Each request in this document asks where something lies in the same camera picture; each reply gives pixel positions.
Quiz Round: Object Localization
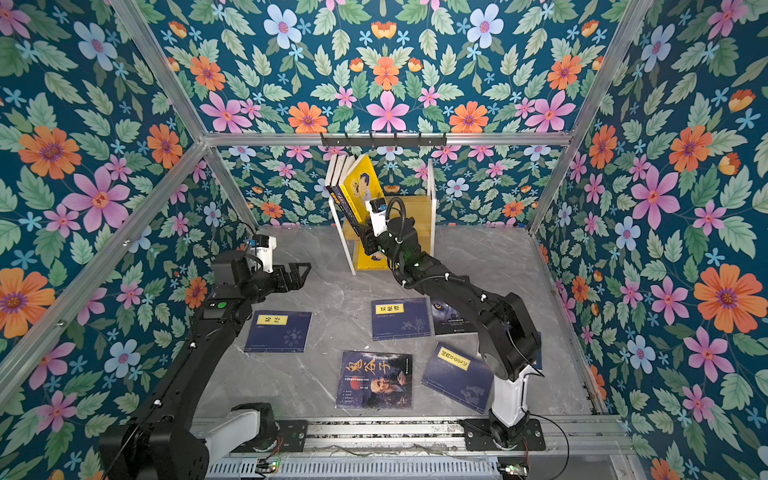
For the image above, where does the dark blue paperback book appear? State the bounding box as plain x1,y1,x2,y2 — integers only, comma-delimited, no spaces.
327,155,359,234

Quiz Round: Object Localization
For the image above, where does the yellow cartoon boy book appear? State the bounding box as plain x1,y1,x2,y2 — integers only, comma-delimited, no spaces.
342,155,384,223

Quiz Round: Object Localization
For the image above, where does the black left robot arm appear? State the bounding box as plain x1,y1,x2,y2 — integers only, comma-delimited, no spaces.
99,250,311,479

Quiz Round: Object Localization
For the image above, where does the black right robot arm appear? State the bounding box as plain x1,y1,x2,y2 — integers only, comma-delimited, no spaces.
356,197,542,449

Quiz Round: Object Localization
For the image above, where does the yellow book on lower shelf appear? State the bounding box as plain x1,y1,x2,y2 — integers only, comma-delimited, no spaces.
353,241,389,271

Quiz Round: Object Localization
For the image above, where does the navy book left side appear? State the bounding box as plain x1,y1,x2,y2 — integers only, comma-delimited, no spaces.
243,310,312,353

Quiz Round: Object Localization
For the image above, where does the book standing on shelf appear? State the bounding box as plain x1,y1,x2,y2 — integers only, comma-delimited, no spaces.
325,153,346,189

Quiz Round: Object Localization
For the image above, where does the navy book yellow label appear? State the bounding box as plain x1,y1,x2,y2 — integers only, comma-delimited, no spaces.
371,297,432,341

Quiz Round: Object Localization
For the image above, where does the black wolf cover book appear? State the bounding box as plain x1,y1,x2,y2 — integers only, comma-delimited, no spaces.
431,300,476,335

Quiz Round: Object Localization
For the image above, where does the dark portrait cover book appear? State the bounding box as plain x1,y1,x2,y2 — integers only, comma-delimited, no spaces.
335,351,413,410

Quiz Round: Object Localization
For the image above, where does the navy book tilted front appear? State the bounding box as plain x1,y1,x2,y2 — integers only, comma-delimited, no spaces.
421,342,494,414

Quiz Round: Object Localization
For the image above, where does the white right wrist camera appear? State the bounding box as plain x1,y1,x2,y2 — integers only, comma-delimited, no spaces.
366,197,388,237

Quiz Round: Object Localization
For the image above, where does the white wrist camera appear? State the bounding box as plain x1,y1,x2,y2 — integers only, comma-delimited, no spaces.
250,234,277,273
366,197,388,237

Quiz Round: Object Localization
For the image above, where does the white frame wooden bookshelf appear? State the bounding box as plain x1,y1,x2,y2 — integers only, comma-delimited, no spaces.
325,153,437,274

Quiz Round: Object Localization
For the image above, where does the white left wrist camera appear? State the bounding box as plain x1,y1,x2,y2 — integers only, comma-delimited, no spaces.
250,234,277,273

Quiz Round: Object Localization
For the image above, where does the metal coat hook rail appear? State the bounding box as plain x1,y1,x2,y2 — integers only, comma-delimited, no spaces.
320,133,448,149

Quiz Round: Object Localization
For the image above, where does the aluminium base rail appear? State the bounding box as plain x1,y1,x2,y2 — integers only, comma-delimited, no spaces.
186,414,647,479

